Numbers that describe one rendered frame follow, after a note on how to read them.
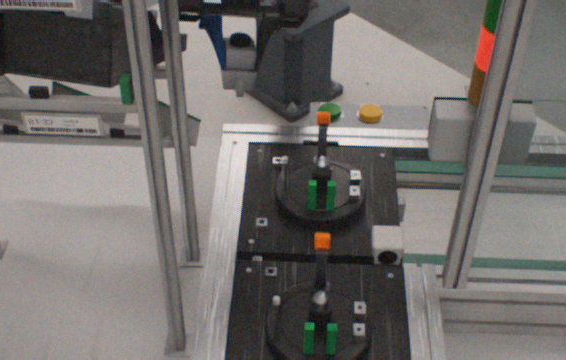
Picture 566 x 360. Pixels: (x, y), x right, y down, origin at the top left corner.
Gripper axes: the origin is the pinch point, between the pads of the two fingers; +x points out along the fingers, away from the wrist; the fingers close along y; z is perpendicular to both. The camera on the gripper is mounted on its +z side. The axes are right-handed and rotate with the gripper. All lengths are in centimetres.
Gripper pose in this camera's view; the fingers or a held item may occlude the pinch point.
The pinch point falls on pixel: (240, 46)
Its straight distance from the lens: 118.1
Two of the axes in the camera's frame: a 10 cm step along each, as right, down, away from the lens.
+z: 1.7, -1.0, -9.8
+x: -0.1, 9.9, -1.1
